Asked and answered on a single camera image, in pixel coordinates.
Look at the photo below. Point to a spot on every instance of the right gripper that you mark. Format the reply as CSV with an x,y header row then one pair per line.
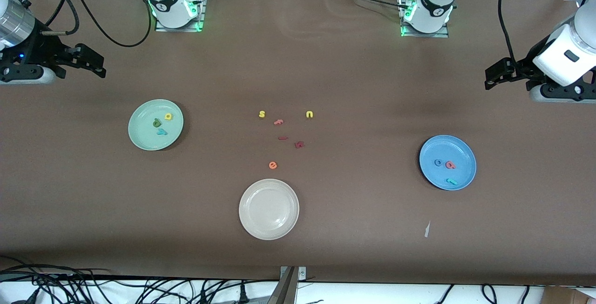
x,y
41,49

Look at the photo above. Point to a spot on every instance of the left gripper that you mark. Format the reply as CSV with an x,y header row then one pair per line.
x,y
520,68

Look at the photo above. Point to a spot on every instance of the green letter p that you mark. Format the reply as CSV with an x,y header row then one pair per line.
x,y
157,123

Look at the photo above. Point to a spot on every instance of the pink letter b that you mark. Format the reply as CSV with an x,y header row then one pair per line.
x,y
450,165

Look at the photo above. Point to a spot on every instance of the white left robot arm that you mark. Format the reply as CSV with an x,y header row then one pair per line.
x,y
435,1

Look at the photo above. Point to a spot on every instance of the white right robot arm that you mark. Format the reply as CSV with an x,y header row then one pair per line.
x,y
170,1

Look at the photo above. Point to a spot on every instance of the green plate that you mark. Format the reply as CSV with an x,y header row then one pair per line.
x,y
146,122

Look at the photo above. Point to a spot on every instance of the blue plate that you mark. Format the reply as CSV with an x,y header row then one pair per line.
x,y
458,150

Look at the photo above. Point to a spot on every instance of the white paper scrap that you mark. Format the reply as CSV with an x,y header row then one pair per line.
x,y
427,229

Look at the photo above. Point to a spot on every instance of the brown table cover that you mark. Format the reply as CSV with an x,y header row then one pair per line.
x,y
326,62

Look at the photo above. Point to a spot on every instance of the brown cardboard box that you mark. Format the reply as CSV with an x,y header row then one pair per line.
x,y
563,297

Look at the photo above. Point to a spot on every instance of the beige plate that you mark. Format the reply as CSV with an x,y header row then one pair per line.
x,y
269,209

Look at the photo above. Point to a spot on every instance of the black power plug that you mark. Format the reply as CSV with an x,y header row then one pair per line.
x,y
242,294

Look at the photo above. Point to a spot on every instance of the grey metal profile leg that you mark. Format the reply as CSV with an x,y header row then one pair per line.
x,y
284,292

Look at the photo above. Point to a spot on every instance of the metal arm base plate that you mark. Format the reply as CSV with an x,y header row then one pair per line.
x,y
426,35
179,30

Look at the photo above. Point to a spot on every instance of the small metal table bracket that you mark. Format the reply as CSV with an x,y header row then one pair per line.
x,y
301,273

